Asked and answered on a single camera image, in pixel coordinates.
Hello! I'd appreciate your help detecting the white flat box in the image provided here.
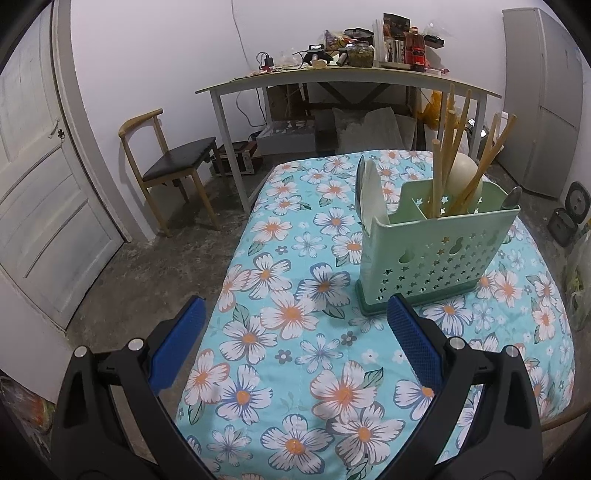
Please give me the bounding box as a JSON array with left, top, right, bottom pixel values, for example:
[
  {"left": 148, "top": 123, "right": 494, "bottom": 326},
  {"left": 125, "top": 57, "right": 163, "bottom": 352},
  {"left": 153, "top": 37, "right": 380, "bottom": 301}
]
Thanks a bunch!
[{"left": 256, "top": 119, "right": 319, "bottom": 156}]

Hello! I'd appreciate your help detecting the small black device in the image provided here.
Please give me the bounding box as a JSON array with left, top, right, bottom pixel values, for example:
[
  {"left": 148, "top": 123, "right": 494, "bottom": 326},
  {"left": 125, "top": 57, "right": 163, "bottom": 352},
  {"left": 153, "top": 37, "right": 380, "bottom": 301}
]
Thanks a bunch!
[{"left": 295, "top": 44, "right": 334, "bottom": 65}]

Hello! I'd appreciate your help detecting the grey refrigerator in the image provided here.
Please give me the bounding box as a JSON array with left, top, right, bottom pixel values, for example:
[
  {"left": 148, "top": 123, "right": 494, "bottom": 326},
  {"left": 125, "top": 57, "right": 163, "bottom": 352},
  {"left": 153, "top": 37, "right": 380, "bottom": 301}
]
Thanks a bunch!
[{"left": 502, "top": 7, "right": 585, "bottom": 200}]

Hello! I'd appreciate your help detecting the black cooking pot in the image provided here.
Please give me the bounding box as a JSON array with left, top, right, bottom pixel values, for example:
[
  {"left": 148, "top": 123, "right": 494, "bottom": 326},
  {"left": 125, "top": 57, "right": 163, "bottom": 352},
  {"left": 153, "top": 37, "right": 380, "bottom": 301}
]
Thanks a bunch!
[{"left": 548, "top": 208, "right": 578, "bottom": 247}]

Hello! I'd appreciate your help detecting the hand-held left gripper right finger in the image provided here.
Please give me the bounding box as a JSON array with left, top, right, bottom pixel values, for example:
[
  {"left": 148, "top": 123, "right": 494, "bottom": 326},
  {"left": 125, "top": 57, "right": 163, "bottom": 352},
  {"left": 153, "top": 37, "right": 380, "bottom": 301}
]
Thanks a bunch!
[{"left": 381, "top": 293, "right": 544, "bottom": 480}]

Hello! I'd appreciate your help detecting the white woven sack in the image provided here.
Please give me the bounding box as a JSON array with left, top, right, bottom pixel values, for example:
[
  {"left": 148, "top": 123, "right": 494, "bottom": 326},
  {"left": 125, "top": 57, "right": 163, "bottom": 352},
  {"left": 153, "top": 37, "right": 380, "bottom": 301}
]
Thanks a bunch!
[{"left": 332, "top": 107, "right": 403, "bottom": 154}]

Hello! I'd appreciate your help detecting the red plastic bottle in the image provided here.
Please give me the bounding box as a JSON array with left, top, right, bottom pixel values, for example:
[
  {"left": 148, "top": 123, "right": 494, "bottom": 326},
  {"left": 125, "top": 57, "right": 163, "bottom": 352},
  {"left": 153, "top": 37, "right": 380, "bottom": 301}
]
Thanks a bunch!
[{"left": 404, "top": 27, "right": 426, "bottom": 66}]

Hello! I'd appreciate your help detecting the white spoon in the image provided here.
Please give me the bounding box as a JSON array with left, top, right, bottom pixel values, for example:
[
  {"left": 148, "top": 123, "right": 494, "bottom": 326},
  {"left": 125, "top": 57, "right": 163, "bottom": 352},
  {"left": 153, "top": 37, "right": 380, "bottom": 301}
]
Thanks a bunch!
[{"left": 360, "top": 159, "right": 391, "bottom": 232}]

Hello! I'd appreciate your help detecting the cream plastic spoon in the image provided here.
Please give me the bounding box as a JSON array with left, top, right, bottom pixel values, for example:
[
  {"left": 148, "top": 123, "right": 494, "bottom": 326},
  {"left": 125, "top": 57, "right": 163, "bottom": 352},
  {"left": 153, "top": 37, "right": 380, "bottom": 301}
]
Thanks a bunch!
[{"left": 445, "top": 152, "right": 484, "bottom": 204}]

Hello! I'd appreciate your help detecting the glass jar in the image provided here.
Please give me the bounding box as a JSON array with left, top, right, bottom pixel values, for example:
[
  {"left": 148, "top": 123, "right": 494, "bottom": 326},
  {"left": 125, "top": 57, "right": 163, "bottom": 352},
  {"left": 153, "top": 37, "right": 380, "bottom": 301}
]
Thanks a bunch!
[{"left": 346, "top": 41, "right": 375, "bottom": 68}]

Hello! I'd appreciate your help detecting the brown storage case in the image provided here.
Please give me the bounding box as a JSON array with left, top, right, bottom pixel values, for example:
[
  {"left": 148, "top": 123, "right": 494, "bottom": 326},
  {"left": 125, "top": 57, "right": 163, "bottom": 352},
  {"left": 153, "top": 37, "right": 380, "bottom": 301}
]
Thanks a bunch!
[{"left": 211, "top": 141, "right": 264, "bottom": 177}]

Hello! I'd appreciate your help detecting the wooden chair with black seat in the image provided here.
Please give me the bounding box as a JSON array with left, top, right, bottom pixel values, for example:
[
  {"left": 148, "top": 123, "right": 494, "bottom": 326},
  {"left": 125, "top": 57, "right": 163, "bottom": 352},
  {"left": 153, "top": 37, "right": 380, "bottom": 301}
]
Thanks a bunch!
[{"left": 119, "top": 108, "right": 222, "bottom": 237}]

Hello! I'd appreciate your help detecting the colourful bag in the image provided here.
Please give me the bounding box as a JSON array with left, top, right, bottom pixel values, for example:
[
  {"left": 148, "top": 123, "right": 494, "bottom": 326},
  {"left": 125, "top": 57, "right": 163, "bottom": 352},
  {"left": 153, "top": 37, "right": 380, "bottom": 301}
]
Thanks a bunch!
[{"left": 0, "top": 374, "right": 54, "bottom": 457}]

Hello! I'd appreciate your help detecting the dark printed carton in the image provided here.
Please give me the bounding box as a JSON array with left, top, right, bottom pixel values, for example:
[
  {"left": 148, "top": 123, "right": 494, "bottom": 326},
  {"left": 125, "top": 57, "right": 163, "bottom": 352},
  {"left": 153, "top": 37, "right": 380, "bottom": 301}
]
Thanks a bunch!
[{"left": 382, "top": 13, "right": 411, "bottom": 35}]

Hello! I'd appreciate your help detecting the white plastic bag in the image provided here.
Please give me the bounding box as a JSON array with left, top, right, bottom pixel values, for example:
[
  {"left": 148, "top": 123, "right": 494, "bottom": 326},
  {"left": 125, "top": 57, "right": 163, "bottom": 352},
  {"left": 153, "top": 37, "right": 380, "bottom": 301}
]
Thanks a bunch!
[{"left": 566, "top": 231, "right": 591, "bottom": 330}]

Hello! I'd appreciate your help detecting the green perforated utensil holder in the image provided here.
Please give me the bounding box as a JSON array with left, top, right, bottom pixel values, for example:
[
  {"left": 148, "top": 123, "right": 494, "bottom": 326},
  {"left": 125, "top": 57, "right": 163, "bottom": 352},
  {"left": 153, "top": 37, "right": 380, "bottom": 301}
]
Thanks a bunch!
[{"left": 355, "top": 179, "right": 522, "bottom": 318}]

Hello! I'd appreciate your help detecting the floral turquoise tablecloth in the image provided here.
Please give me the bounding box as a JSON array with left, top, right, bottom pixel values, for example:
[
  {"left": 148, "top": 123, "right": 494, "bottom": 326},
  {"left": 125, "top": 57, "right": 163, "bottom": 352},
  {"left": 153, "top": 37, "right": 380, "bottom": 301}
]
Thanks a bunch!
[{"left": 175, "top": 148, "right": 577, "bottom": 480}]

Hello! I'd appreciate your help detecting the white panel door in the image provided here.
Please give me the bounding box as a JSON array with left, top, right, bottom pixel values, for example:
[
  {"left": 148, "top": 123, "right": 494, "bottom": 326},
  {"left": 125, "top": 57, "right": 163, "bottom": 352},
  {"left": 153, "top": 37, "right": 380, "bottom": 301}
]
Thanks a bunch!
[{"left": 0, "top": 0, "right": 134, "bottom": 330}]

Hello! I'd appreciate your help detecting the orange plastic bag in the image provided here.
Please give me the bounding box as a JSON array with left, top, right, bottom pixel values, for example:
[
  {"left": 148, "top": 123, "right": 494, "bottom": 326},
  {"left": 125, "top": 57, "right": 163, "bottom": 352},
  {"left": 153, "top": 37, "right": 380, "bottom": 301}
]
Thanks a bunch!
[{"left": 418, "top": 90, "right": 467, "bottom": 132}]

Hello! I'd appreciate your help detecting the bunch of chopsticks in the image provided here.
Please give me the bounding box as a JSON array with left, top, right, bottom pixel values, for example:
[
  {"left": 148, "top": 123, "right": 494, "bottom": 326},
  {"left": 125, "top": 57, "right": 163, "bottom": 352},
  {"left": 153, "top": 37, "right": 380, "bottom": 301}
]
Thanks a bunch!
[{"left": 431, "top": 83, "right": 518, "bottom": 219}]

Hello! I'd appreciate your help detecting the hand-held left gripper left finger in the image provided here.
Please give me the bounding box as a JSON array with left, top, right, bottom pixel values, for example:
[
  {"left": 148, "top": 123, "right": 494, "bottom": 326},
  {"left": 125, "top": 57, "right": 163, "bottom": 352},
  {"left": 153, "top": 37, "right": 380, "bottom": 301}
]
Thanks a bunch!
[{"left": 50, "top": 295, "right": 219, "bottom": 480}]

